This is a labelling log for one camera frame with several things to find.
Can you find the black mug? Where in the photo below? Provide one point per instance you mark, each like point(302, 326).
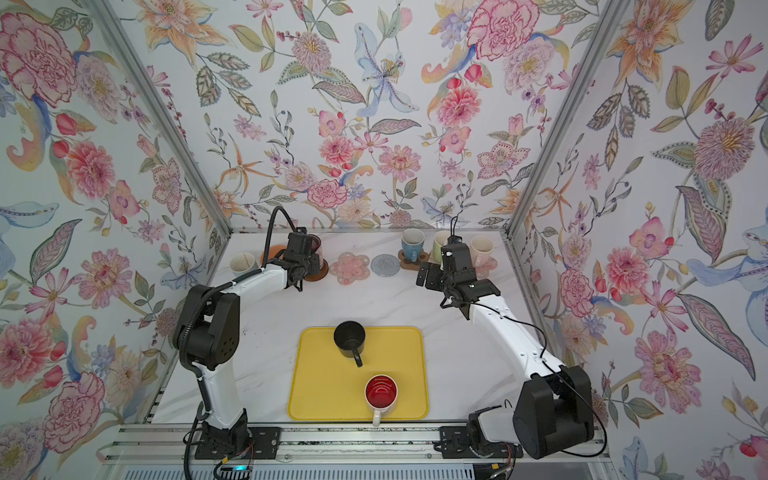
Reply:
point(349, 338)

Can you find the pink flower coaster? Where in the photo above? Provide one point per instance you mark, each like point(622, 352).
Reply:
point(483, 271)
point(349, 268)

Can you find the brown paw coaster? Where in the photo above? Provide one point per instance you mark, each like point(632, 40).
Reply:
point(406, 264)

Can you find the dusty pink mug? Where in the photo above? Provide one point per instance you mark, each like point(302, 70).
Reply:
point(317, 255)

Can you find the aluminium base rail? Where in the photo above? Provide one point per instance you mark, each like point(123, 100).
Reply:
point(411, 450)

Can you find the red interior white mug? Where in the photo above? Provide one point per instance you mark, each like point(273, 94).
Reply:
point(381, 394)

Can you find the yellow tray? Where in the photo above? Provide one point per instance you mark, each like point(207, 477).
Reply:
point(328, 386)

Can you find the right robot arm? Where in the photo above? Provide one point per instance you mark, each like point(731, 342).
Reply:
point(553, 412)

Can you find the cream mug blue handle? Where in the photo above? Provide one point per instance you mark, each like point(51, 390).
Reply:
point(243, 263)

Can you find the white mug green handle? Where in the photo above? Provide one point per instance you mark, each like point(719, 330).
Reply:
point(440, 239)

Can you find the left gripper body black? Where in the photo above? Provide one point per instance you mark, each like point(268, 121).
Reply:
point(309, 265)

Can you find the grey round coaster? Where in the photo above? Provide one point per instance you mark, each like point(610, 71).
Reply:
point(385, 265)

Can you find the cream mug pink handle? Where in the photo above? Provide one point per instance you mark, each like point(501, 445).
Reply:
point(481, 249)

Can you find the orange mug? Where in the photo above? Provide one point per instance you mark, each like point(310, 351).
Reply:
point(272, 252)

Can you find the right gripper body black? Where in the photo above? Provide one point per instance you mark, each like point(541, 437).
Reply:
point(448, 287)

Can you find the dark brown round coaster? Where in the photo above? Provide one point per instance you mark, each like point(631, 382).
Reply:
point(321, 274)

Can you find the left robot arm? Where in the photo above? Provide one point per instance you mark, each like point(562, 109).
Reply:
point(207, 335)

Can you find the white mug blue handle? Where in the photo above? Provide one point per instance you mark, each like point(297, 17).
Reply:
point(412, 244)

